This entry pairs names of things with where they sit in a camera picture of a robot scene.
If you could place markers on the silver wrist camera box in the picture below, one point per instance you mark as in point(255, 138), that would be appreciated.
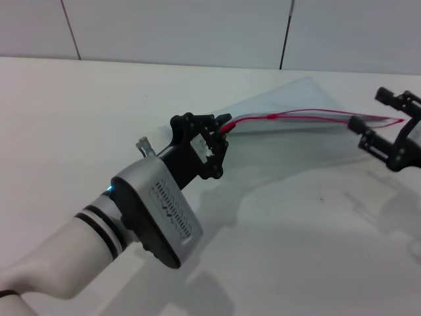
point(171, 204)

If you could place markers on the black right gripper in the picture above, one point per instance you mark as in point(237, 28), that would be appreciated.
point(406, 148)

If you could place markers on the clear document bag red zipper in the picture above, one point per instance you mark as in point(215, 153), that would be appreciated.
point(296, 102)

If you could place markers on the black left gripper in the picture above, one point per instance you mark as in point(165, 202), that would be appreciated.
point(187, 161)

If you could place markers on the silver connector plug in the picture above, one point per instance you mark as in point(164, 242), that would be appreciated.
point(146, 146)

